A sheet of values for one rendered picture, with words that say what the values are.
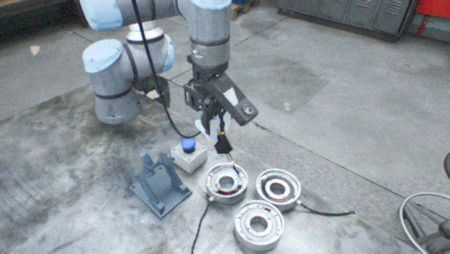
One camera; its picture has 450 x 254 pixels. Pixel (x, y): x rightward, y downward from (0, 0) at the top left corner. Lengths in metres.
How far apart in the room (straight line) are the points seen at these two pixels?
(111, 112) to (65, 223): 0.37
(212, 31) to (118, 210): 0.47
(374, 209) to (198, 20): 1.57
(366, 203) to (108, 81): 1.51
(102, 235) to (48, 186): 0.23
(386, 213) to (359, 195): 0.16
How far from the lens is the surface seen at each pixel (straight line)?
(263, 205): 0.68
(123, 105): 0.96
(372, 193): 1.94
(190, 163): 0.75
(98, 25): 0.55
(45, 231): 0.79
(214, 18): 0.50
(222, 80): 0.57
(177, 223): 0.69
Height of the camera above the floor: 1.39
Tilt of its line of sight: 40 degrees down
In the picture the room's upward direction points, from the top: straight up
